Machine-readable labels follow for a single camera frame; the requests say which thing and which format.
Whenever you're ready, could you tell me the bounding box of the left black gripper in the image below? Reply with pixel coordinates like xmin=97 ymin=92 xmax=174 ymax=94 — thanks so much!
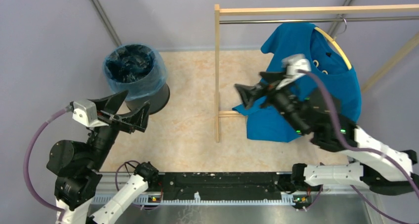
xmin=86 ymin=88 xmax=153 ymax=168

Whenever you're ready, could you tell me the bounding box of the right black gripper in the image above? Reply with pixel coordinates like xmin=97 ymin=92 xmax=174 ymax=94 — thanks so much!
xmin=235 ymin=71 xmax=310 ymax=136

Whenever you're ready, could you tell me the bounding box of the black cylindrical trash bin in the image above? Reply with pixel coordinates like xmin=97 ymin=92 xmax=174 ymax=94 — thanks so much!
xmin=106 ymin=45 xmax=171 ymax=115

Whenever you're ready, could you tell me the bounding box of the blue plastic trash bag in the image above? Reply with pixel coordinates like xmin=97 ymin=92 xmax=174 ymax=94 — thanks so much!
xmin=102 ymin=44 xmax=168 ymax=102

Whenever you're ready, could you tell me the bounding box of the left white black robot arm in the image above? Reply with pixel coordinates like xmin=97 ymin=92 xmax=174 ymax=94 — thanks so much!
xmin=46 ymin=91 xmax=159 ymax=224

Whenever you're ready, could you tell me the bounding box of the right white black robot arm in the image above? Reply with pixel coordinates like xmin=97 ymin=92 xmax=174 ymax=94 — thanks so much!
xmin=234 ymin=70 xmax=419 ymax=196

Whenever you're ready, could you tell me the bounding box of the blue t-shirt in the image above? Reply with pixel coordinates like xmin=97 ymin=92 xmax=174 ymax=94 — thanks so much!
xmin=232 ymin=22 xmax=362 ymax=143

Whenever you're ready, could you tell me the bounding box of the yellow clothes hanger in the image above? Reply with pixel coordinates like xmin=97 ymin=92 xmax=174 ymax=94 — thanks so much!
xmin=314 ymin=27 xmax=352 ymax=70

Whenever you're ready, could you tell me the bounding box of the wooden clothes rack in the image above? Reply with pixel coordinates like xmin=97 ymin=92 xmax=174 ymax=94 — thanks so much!
xmin=214 ymin=4 xmax=419 ymax=142

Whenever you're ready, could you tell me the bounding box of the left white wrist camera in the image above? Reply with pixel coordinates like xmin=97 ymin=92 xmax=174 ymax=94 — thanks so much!
xmin=72 ymin=99 xmax=109 ymax=128

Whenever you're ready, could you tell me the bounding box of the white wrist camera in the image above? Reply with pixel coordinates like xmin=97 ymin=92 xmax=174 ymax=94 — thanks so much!
xmin=72 ymin=99 xmax=109 ymax=128
xmin=276 ymin=54 xmax=311 ymax=90

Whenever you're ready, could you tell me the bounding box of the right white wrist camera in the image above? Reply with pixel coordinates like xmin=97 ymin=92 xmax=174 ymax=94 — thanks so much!
xmin=276 ymin=54 xmax=311 ymax=90

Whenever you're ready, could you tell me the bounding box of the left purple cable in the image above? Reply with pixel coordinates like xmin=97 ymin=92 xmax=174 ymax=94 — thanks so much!
xmin=23 ymin=106 xmax=74 ymax=223

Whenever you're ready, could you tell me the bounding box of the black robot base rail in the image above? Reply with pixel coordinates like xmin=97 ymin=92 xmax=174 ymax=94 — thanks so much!
xmin=134 ymin=172 xmax=321 ymax=210

